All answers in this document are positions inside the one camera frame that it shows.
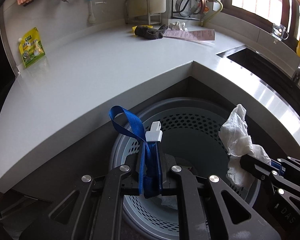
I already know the blue strap white clip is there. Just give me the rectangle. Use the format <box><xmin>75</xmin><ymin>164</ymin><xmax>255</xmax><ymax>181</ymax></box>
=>
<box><xmin>109</xmin><ymin>106</ymin><xmax>163</xmax><ymax>198</ymax></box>

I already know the black kitchen sink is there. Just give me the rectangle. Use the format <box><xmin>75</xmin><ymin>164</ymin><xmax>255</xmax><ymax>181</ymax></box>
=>
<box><xmin>216</xmin><ymin>45</ymin><xmax>300</xmax><ymax>85</ymax></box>

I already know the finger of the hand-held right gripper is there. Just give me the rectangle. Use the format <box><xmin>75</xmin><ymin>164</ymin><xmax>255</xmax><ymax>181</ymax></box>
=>
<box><xmin>239</xmin><ymin>154</ymin><xmax>287</xmax><ymax>195</ymax></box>
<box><xmin>270</xmin><ymin>156</ymin><xmax>300</xmax><ymax>180</ymax></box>

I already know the gas valve orange knob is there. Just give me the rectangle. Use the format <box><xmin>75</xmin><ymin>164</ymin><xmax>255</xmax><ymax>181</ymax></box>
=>
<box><xmin>200</xmin><ymin>0</ymin><xmax>217</xmax><ymax>27</ymax></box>

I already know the green yellow spout pouch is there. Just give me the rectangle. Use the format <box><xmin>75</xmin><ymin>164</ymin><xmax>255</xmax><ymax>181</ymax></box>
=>
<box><xmin>18</xmin><ymin>27</ymin><xmax>46</xmax><ymax>68</ymax></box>

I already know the yellow-green gas hose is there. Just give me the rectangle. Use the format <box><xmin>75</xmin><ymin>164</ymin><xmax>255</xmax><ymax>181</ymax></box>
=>
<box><xmin>204</xmin><ymin>0</ymin><xmax>223</xmax><ymax>27</ymax></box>

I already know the black wire lid rack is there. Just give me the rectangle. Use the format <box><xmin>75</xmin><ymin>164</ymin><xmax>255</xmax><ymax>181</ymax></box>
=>
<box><xmin>169</xmin><ymin>0</ymin><xmax>208</xmax><ymax>20</ymax></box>

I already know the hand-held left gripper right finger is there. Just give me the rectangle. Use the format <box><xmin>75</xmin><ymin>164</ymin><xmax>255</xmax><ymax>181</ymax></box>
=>
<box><xmin>157</xmin><ymin>142</ymin><xmax>282</xmax><ymax>240</ymax></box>

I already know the grey perforated waste bin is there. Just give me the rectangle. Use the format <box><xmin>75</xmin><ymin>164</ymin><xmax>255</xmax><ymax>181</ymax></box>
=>
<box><xmin>112</xmin><ymin>97</ymin><xmax>262</xmax><ymax>240</ymax></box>

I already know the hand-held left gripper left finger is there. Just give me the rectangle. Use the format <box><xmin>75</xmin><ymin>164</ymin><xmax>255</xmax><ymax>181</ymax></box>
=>
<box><xmin>20</xmin><ymin>142</ymin><xmax>157</xmax><ymax>240</ymax></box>

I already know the pot lid brown knob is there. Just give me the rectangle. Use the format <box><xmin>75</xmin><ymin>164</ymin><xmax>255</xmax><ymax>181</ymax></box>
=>
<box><xmin>177</xmin><ymin>0</ymin><xmax>207</xmax><ymax>18</ymax></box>

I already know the pink paper receipt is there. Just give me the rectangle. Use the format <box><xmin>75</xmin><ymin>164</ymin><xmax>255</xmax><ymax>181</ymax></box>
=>
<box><xmin>164</xmin><ymin>29</ymin><xmax>216</xmax><ymax>46</ymax></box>

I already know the white tissue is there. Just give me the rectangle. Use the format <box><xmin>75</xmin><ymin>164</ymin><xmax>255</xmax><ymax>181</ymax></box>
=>
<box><xmin>168</xmin><ymin>22</ymin><xmax>187</xmax><ymax>32</ymax></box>
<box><xmin>161</xmin><ymin>195</ymin><xmax>178</xmax><ymax>210</ymax></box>
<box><xmin>219</xmin><ymin>104</ymin><xmax>272</xmax><ymax>187</ymax></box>

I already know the dark brown sock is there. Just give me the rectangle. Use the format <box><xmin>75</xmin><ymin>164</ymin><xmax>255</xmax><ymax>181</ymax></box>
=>
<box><xmin>134</xmin><ymin>24</ymin><xmax>168</xmax><ymax>40</ymax></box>

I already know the clear glass mug cartoon print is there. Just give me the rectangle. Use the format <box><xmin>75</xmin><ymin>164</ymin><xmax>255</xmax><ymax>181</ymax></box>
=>
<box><xmin>272</xmin><ymin>23</ymin><xmax>289</xmax><ymax>40</ymax></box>

